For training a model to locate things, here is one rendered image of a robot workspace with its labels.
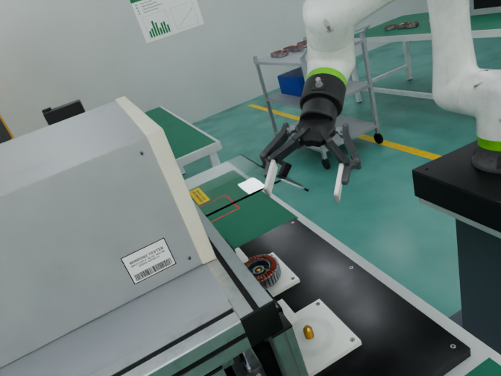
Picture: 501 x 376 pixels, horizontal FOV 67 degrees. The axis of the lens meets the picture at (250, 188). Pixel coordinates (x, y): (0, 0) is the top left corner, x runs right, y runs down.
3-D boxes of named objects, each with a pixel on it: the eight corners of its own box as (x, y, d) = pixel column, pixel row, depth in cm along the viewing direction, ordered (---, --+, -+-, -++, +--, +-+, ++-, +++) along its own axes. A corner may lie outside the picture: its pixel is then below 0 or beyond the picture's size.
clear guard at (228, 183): (265, 165, 109) (259, 146, 106) (309, 191, 88) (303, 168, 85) (157, 214, 100) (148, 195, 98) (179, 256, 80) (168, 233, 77)
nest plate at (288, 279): (273, 255, 110) (273, 251, 109) (300, 281, 97) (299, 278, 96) (227, 280, 106) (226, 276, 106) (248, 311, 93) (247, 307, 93)
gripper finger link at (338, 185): (341, 171, 74) (344, 171, 74) (335, 203, 71) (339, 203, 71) (339, 163, 72) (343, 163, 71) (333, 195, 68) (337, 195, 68)
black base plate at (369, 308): (296, 222, 125) (294, 217, 124) (471, 356, 70) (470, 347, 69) (163, 292, 113) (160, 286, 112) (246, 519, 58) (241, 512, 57)
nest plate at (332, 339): (320, 302, 89) (319, 298, 88) (361, 344, 76) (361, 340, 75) (265, 335, 85) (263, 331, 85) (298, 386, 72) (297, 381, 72)
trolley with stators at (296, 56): (323, 126, 416) (302, 30, 373) (388, 145, 329) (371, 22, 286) (276, 147, 401) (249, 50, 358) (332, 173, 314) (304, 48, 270)
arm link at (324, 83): (347, 105, 87) (308, 105, 90) (343, 66, 77) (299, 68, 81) (344, 126, 84) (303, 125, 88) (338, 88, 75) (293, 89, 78)
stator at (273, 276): (271, 257, 107) (268, 247, 105) (288, 279, 97) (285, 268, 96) (235, 275, 105) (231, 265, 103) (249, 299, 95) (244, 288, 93)
